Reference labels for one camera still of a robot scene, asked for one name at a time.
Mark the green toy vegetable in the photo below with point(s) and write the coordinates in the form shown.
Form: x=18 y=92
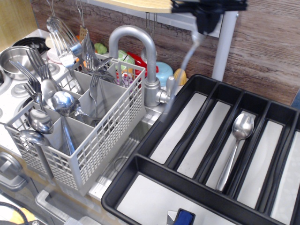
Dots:
x=100 y=48

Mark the white metal post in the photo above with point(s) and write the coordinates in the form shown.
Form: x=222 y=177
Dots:
x=224 y=44

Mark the small steel fork back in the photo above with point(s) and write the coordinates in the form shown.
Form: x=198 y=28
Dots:
x=88 y=53

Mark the steel spoon in tray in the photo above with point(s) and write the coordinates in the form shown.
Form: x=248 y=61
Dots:
x=242 y=129

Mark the grey toy faucet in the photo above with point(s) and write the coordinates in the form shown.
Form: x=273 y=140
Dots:
x=154 y=95

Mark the wooden round shelf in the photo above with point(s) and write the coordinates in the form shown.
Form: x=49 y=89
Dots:
x=151 y=6

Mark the large steel fork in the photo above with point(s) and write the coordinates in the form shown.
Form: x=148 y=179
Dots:
x=66 y=56

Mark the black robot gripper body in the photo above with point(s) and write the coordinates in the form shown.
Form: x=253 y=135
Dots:
x=207 y=12

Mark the steel slotted spoon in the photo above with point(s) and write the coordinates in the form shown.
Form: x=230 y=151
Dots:
x=54 y=24

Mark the steel pot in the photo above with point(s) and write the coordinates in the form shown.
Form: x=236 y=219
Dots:
x=15 y=54

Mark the steel spoon lowest left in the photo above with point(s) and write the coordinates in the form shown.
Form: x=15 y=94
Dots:
x=29 y=135

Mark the blue object at bottom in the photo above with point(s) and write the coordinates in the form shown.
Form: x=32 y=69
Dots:
x=180 y=217

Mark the yellow toy lemon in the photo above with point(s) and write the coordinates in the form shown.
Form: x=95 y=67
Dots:
x=180 y=77

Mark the steel spoon centre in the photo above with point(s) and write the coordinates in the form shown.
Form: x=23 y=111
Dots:
x=61 y=102

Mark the steel fork middle compartment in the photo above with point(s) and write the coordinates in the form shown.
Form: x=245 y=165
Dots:
x=94 y=91

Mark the steel spoon front left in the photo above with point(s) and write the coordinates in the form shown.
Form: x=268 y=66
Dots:
x=40 y=121

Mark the light blue toy bowl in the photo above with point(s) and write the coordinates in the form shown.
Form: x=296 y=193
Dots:
x=164 y=71

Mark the steel fork left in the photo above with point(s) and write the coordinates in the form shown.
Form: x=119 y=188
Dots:
x=33 y=86

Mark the red toy pepper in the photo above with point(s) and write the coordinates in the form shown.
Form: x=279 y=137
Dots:
x=139 y=62

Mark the black cutlery tray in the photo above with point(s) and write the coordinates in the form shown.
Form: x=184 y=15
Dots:
x=179 y=161

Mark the grey plastic cutlery basket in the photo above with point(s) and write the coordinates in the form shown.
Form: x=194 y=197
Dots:
x=120 y=106

